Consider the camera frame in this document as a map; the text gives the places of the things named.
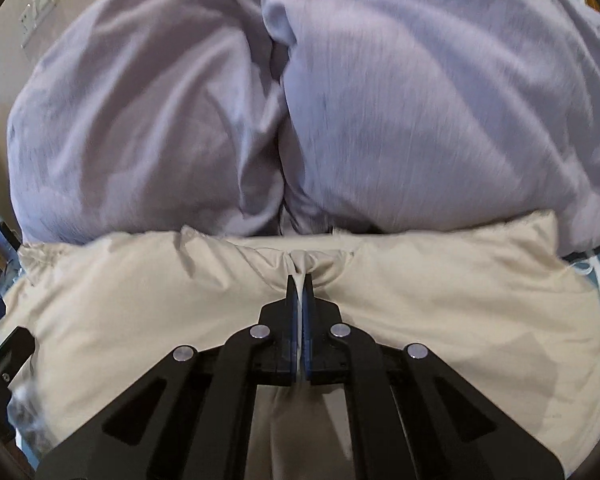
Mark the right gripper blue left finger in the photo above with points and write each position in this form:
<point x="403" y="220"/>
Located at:
<point x="189" y="416"/>

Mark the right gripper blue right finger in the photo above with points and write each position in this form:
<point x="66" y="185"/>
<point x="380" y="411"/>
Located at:
<point x="411" y="415"/>

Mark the beige quilted down jacket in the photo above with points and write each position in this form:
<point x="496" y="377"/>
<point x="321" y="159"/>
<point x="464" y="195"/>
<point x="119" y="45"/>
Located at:
<point x="497" y="304"/>

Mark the left lavender pillow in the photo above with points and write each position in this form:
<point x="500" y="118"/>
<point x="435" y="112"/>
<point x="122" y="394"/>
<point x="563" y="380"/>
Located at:
<point x="150" y="115"/>

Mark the lavender pillow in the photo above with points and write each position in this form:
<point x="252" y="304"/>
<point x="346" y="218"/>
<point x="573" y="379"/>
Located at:
<point x="150" y="115"/>
<point x="440" y="115"/>

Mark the right lavender pillow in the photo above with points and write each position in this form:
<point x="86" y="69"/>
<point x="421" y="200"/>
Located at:
<point x="440" y="115"/>

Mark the white wall socket plate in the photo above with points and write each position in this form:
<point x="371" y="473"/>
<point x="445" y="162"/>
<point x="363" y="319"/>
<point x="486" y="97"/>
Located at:
<point x="33" y="15"/>

